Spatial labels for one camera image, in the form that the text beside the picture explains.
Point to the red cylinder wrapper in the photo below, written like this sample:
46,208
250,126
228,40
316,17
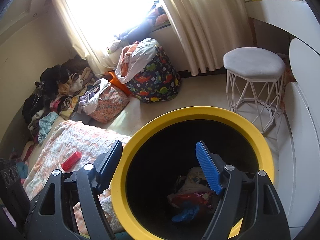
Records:
71,161

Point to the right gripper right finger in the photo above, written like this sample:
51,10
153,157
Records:
253,193

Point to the white wire stool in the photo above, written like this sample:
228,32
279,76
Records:
255,75

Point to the left cream curtain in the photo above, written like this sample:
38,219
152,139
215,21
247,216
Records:
85,29

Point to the white printed plastic bag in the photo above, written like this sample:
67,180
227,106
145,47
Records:
193,182

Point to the pink floral fabric bag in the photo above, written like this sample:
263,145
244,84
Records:
110,103

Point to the dinosaur print laundry basket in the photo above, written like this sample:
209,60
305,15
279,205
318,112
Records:
157,81

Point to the peach white bed blanket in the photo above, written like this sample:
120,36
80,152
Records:
69,137

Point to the white desk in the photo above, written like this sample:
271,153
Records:
298,127

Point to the white plastic bag of clothes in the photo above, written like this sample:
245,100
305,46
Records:
133,58

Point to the clothes on window sill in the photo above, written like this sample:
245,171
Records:
155,19

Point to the red long snack wrapper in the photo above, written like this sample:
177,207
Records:
191,199

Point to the pile of clothes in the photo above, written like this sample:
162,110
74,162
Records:
57,93

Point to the yellow rim trash bin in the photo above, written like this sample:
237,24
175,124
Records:
164,150

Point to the cream curtain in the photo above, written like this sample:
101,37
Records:
85,29
207,29

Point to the orange bag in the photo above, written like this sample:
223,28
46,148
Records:
111,76

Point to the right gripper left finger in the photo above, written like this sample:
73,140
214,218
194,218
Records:
53,214

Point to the blue plastic bag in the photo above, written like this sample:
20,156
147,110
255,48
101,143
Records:
189,212

